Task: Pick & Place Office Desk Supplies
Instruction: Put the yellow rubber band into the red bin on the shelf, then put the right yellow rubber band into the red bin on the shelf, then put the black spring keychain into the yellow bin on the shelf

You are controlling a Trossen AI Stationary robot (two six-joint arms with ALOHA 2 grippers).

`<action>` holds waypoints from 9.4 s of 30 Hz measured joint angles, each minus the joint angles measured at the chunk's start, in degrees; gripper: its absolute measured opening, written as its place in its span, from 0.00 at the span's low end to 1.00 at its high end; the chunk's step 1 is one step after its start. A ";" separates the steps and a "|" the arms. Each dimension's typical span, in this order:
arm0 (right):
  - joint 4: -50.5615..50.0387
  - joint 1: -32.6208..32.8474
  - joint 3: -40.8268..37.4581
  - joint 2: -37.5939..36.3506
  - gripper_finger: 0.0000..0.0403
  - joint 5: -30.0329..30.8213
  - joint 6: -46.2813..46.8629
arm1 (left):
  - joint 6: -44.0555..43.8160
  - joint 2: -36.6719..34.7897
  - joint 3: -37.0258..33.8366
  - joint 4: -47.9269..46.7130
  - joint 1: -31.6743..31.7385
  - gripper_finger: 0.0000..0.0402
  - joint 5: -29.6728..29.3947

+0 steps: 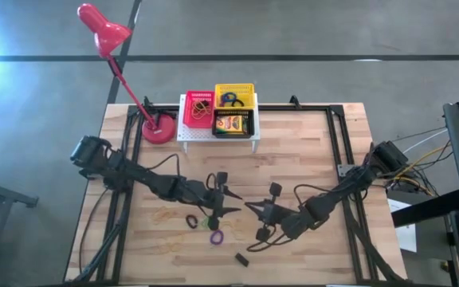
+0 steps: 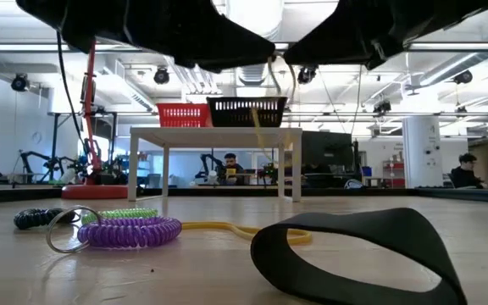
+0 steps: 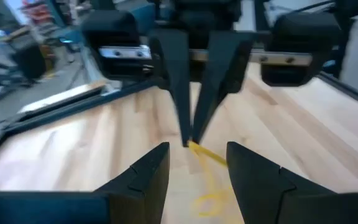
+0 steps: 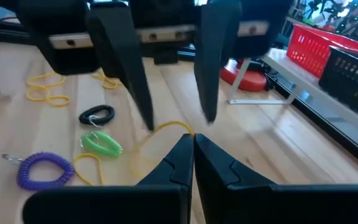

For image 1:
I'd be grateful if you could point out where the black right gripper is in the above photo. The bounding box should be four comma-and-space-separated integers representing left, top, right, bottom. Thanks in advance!
244, 181, 294, 243

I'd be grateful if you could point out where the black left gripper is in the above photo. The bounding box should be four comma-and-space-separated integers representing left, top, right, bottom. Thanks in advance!
185, 171, 244, 231

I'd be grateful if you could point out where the tan rubber band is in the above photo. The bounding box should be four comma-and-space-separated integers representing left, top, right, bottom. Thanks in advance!
225, 218, 246, 242
151, 206, 179, 226
155, 234, 185, 255
190, 99, 214, 120

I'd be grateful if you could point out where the black plastic basket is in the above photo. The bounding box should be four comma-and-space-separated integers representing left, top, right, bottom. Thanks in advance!
211, 108, 255, 140

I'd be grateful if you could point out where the red plastic basket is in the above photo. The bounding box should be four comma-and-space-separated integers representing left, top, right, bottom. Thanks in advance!
182, 90, 216, 129

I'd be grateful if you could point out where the blue hair tie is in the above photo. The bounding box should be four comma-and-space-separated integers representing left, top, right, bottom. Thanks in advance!
220, 92, 238, 108

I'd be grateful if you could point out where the yellow plastic basket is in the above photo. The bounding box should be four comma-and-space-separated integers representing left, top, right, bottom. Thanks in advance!
214, 82, 256, 110

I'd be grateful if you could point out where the red desk lamp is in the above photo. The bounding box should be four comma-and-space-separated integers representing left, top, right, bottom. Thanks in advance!
76, 2, 177, 145

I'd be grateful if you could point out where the white perforated shelf riser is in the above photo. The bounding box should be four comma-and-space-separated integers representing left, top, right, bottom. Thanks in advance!
176, 93, 261, 155

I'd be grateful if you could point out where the white paper sheet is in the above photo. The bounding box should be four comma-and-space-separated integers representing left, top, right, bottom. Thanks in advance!
386, 198, 418, 254

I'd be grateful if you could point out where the black metal beam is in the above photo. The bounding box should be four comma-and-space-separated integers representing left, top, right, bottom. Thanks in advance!
390, 189, 459, 228

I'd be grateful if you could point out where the black metal stand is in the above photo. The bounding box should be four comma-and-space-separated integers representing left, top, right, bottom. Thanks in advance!
0, 174, 40, 287

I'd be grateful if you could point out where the black aluminium table frame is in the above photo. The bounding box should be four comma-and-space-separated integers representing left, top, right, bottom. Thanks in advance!
96, 104, 404, 285

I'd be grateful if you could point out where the bundle of coloured cables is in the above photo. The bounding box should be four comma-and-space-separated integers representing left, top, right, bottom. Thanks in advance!
384, 127, 452, 199

